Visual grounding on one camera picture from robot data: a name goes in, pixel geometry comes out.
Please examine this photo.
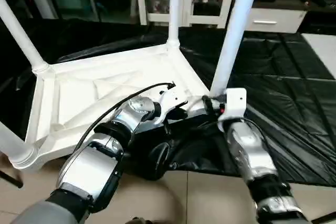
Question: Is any white plastic table top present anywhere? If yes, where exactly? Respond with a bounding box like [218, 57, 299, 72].
[9, 44, 218, 174]

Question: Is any black work mat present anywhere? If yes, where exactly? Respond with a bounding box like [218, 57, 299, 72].
[0, 18, 336, 188]

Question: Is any white glass door cabinet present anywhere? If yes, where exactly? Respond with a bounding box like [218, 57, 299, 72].
[132, 0, 238, 29]

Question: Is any white drawer unit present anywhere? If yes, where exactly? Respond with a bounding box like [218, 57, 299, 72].
[245, 7, 307, 34]

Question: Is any black desk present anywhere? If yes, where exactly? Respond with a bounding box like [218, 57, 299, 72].
[280, 0, 336, 35]

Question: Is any black stand leg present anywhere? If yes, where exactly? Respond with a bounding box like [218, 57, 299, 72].
[0, 170, 24, 189]

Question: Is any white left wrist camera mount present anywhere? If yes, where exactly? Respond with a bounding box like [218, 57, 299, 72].
[152, 87, 190, 126]

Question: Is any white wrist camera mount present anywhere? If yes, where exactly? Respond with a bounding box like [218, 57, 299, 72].
[217, 88, 247, 130]
[152, 87, 190, 126]

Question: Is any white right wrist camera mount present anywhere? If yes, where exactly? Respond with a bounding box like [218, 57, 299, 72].
[217, 88, 247, 130]

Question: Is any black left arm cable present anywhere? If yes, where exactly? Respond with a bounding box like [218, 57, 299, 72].
[75, 81, 176, 154]

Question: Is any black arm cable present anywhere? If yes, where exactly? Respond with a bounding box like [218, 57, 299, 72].
[217, 118, 270, 151]
[75, 81, 176, 154]

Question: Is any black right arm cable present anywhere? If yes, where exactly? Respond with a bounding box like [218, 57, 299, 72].
[217, 118, 270, 151]

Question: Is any black metal table frame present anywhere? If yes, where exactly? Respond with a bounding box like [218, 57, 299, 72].
[311, 211, 336, 222]

